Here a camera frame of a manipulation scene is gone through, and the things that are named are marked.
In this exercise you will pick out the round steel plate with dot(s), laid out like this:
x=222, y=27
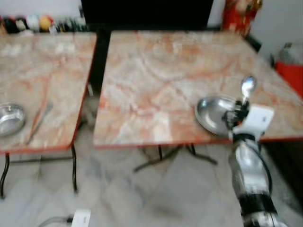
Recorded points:
x=210, y=113

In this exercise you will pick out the black cross table base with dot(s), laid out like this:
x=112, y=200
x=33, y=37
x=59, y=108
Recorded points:
x=161, y=158

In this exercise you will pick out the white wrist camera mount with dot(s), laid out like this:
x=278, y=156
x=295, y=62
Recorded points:
x=258, y=118
x=81, y=218

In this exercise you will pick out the black curved table legs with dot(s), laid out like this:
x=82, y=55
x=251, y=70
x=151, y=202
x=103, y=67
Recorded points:
x=74, y=165

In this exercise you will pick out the red and gold ornament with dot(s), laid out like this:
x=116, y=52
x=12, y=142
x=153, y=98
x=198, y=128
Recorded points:
x=240, y=16

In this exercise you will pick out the shiny steel spoon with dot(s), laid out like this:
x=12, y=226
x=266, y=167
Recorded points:
x=248, y=86

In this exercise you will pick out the black and red toy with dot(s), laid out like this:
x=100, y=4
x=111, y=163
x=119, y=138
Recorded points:
x=14, y=24

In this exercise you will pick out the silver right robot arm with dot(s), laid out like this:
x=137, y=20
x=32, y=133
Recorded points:
x=247, y=163

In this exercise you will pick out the small steel bowl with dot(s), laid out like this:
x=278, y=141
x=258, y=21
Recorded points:
x=8, y=118

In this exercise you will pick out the dark shelf clutter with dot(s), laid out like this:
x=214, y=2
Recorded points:
x=71, y=25

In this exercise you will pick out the black television screen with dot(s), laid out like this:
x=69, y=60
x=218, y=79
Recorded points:
x=147, y=13

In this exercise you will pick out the white round figure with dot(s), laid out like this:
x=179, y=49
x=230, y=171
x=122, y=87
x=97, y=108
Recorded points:
x=32, y=22

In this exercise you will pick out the yellow orange round figure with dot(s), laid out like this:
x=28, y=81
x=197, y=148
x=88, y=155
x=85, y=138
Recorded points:
x=46, y=22

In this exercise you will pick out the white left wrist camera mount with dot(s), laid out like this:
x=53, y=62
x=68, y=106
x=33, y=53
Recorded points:
x=81, y=218

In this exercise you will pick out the red bin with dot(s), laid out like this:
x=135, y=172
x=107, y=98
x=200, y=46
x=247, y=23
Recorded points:
x=291, y=75

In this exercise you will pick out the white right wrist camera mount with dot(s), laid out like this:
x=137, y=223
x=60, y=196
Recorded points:
x=258, y=118

